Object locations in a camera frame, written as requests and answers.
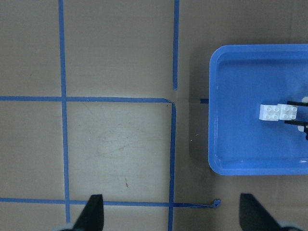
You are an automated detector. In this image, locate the white block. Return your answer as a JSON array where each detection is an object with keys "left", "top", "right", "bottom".
[
  {"left": 259, "top": 104, "right": 280, "bottom": 121},
  {"left": 278, "top": 104, "right": 297, "bottom": 121}
]

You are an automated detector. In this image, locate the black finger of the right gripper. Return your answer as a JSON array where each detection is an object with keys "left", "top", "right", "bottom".
[
  {"left": 284, "top": 120, "right": 308, "bottom": 140},
  {"left": 287, "top": 101, "right": 308, "bottom": 107}
]

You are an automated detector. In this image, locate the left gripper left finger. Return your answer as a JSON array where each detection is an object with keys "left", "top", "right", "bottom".
[{"left": 72, "top": 194, "right": 104, "bottom": 231}]

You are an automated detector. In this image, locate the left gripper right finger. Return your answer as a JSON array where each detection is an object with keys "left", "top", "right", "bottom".
[{"left": 239, "top": 193, "right": 281, "bottom": 231}]

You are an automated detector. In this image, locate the blue plastic tray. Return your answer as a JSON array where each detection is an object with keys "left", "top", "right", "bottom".
[{"left": 208, "top": 44, "right": 308, "bottom": 176}]

